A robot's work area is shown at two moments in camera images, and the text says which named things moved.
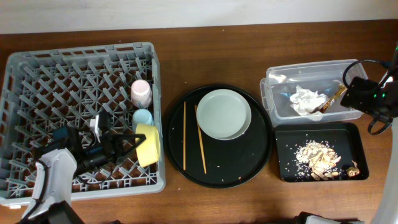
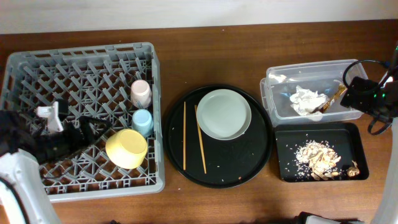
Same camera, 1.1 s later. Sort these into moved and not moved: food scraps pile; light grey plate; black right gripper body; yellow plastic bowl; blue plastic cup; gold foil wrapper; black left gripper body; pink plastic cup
Moved: yellow plastic bowl; black left gripper body
Not moved: light grey plate; black right gripper body; pink plastic cup; food scraps pile; gold foil wrapper; blue plastic cup
